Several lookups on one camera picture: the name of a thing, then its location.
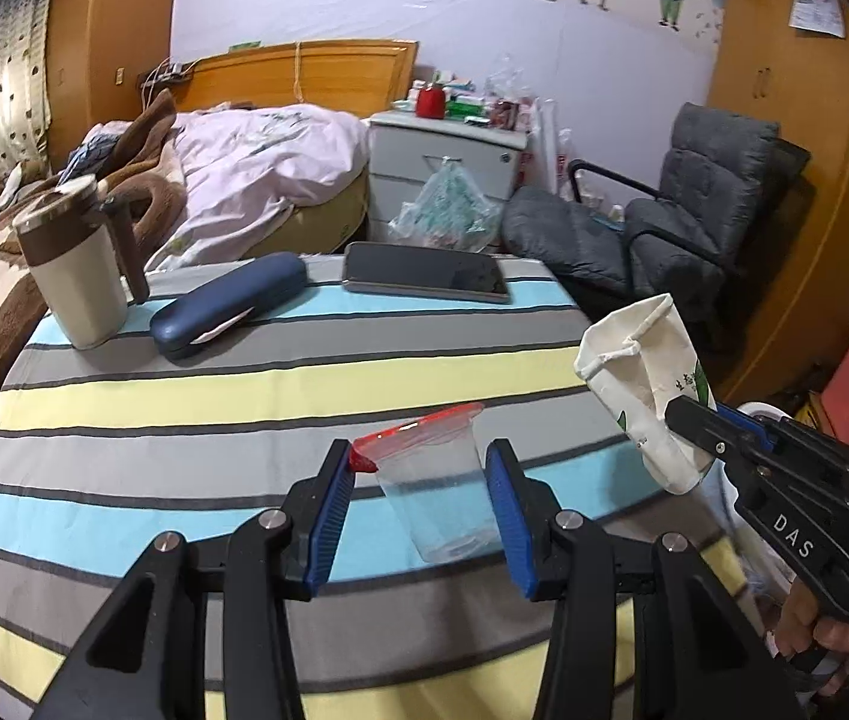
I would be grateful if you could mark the yellow floral box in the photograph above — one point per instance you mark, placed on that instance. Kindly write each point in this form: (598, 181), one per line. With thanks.
(807, 412)

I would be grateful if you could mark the pink duvet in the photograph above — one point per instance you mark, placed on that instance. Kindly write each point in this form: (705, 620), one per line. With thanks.
(259, 165)

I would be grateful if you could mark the large wooden wardrobe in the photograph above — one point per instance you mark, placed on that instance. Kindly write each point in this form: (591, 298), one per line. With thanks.
(792, 165)

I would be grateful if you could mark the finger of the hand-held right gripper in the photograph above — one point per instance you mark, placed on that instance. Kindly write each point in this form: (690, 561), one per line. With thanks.
(743, 420)
(702, 427)

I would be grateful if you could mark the white paper tag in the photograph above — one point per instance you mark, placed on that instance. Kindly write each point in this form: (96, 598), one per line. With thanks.
(818, 13)

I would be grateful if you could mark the black smartphone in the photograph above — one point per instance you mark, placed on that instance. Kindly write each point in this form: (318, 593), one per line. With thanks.
(424, 270)

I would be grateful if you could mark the clear plastic cup red lid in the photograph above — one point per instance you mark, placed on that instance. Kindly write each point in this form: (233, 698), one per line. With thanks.
(432, 495)

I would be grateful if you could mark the grey cushioned office chair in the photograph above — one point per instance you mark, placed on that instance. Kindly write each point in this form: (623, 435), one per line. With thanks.
(717, 165)

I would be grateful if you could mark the wooden bed headboard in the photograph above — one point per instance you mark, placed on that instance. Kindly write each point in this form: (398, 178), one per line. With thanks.
(349, 71)

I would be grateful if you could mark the striped tablecloth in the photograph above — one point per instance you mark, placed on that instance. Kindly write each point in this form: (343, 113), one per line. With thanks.
(169, 420)

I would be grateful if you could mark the blue plaid cloth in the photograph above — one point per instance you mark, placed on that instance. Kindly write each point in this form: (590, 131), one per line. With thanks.
(90, 154)

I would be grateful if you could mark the white nightstand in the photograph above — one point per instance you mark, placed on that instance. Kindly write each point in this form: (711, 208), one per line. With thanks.
(409, 157)

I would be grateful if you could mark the power strip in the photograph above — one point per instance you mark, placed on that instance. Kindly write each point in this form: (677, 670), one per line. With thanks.
(165, 73)

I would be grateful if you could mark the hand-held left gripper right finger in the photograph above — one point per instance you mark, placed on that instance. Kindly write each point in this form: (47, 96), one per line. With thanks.
(510, 517)

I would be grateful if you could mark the red jar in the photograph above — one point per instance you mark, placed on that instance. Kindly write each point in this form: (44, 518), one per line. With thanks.
(432, 100)

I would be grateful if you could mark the person's right hand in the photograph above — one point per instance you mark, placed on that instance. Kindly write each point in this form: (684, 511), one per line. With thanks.
(799, 626)

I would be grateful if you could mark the cream mug brown lid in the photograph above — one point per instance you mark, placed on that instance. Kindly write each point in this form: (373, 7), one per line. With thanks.
(79, 285)

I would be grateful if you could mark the clear plastic bag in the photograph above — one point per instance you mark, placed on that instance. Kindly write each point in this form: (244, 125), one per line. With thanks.
(447, 210)
(510, 79)

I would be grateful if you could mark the narrow wooden wardrobe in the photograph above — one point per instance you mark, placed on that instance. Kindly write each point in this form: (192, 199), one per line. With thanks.
(117, 15)

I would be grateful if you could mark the white trash bin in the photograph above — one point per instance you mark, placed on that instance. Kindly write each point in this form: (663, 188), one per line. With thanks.
(724, 499)

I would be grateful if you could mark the dark blue glasses case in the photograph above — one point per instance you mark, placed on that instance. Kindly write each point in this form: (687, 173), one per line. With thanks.
(229, 300)

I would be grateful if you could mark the yellow bed mattress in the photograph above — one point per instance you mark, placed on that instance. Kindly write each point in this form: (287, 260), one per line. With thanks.
(327, 217)

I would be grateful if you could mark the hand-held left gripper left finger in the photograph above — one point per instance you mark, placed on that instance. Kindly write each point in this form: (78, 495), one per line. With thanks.
(323, 517)

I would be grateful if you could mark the green box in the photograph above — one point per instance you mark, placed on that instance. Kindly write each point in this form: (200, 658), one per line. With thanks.
(469, 106)

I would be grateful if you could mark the white plastic bags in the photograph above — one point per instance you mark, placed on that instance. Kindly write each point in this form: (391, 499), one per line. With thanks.
(544, 157)

